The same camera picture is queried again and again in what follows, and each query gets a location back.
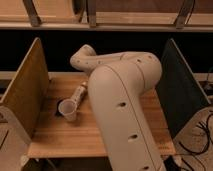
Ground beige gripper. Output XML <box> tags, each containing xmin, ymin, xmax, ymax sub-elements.
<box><xmin>71</xmin><ymin>81</ymin><xmax>87</xmax><ymax>107</ymax></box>

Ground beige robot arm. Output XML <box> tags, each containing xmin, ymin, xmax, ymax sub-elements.
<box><xmin>70</xmin><ymin>45</ymin><xmax>166</xmax><ymax>171</ymax></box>

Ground translucent plastic cup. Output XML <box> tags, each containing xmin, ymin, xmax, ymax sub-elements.
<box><xmin>58</xmin><ymin>99</ymin><xmax>77</xmax><ymax>122</ymax></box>

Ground left wooden side panel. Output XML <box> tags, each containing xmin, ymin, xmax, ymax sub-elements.
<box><xmin>0</xmin><ymin>38</ymin><xmax>49</xmax><ymax>145</ymax></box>

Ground right dark side panel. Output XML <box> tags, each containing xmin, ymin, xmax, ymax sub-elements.
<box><xmin>156</xmin><ymin>39</ymin><xmax>211</xmax><ymax>138</ymax></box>

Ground wooden back shelf rail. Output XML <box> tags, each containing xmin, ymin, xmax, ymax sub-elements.
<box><xmin>0</xmin><ymin>0</ymin><xmax>213</xmax><ymax>32</ymax></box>

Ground black cables bundle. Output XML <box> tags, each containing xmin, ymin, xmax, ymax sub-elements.
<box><xmin>177</xmin><ymin>111</ymin><xmax>213</xmax><ymax>171</ymax></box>

